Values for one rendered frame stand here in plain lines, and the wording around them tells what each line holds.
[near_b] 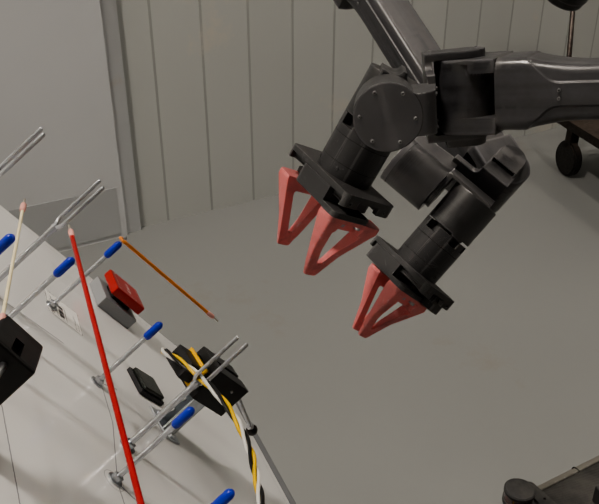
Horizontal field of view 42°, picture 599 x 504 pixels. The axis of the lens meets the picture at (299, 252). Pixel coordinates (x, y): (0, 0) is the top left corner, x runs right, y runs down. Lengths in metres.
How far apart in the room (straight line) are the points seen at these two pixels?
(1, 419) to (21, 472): 0.05
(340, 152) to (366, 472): 1.69
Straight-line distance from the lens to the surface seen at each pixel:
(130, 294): 1.02
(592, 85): 0.69
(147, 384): 0.89
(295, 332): 2.86
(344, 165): 0.73
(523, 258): 3.45
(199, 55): 3.49
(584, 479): 2.09
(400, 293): 0.87
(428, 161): 0.89
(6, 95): 3.24
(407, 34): 1.02
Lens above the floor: 1.65
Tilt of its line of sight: 29 degrees down
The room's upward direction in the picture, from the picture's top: straight up
